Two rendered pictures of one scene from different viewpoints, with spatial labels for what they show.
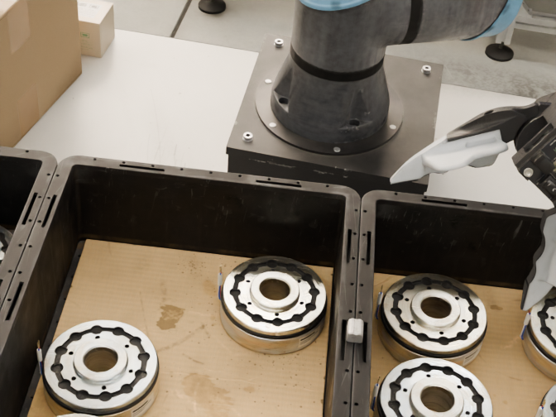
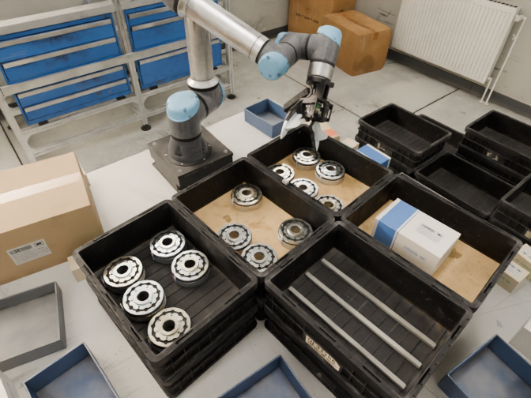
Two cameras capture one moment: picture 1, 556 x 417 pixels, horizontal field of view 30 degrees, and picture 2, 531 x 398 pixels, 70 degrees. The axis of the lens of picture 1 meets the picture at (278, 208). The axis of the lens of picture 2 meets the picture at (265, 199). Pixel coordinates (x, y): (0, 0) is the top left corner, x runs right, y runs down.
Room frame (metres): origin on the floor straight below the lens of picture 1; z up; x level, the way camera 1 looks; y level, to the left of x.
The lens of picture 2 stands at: (0.02, 0.60, 1.71)
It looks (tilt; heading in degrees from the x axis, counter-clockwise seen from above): 44 degrees down; 314
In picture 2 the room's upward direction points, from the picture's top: 1 degrees clockwise
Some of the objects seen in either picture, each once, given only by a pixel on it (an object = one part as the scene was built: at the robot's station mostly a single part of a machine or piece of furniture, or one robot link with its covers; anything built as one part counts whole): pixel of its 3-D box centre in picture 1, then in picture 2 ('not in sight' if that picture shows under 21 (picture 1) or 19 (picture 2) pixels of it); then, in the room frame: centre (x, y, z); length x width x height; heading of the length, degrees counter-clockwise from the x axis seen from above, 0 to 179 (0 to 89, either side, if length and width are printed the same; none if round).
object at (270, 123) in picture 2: not in sight; (269, 118); (1.10, -0.54, 0.74); 0.20 x 0.15 x 0.07; 176
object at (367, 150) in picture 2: not in sight; (360, 168); (0.57, -0.52, 0.75); 0.20 x 0.12 x 0.09; 82
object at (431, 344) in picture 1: (434, 312); (280, 173); (0.69, -0.16, 0.86); 0.10 x 0.10 x 0.01
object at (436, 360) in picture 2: not in sight; (364, 298); (0.18, 0.09, 0.92); 0.40 x 0.30 x 0.02; 178
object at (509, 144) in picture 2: not in sight; (495, 167); (0.25, -1.51, 0.37); 0.40 x 0.30 x 0.45; 173
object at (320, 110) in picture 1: (333, 75); (186, 140); (1.08, -0.05, 0.85); 0.15 x 0.15 x 0.10
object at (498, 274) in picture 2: not in sight; (427, 232); (0.18, -0.21, 0.92); 0.40 x 0.30 x 0.02; 178
